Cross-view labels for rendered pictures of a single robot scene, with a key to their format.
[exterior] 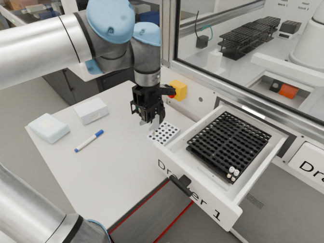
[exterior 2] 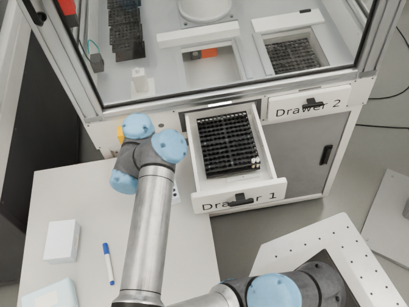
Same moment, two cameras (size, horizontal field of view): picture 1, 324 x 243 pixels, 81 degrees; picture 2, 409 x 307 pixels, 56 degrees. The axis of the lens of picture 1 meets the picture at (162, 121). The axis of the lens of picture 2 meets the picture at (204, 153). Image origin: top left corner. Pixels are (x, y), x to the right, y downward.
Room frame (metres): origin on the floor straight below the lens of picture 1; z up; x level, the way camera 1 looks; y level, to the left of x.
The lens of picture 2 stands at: (-0.04, 0.39, 1.92)
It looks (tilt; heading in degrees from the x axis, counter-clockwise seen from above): 55 degrees down; 312
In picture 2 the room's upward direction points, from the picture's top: 8 degrees counter-clockwise
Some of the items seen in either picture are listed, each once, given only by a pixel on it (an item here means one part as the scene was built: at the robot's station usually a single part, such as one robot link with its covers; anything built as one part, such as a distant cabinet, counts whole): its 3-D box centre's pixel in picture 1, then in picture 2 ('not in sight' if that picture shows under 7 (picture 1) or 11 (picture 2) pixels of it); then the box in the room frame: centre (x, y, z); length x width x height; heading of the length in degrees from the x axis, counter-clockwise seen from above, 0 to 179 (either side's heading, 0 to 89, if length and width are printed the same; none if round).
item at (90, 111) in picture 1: (91, 110); (62, 241); (0.69, 0.33, 0.79); 0.13 x 0.09 x 0.05; 129
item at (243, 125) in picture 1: (227, 144); (227, 145); (0.41, -0.22, 0.87); 0.22 x 0.18 x 0.06; 134
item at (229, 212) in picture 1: (188, 182); (238, 196); (0.27, -0.08, 0.87); 0.29 x 0.02 x 0.11; 44
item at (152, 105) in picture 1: (147, 99); not in sight; (0.48, 0.05, 1.00); 0.09 x 0.08 x 0.12; 141
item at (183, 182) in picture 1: (183, 182); (240, 198); (0.25, -0.06, 0.91); 0.07 x 0.04 x 0.01; 44
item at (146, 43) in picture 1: (144, 48); (140, 136); (0.49, 0.04, 1.16); 0.09 x 0.08 x 0.11; 115
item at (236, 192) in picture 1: (228, 144); (226, 144); (0.42, -0.23, 0.86); 0.40 x 0.26 x 0.06; 134
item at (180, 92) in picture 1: (176, 90); (129, 136); (0.72, -0.07, 0.88); 0.07 x 0.05 x 0.07; 44
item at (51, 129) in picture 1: (48, 127); (49, 302); (0.58, 0.48, 0.78); 0.15 x 0.10 x 0.04; 58
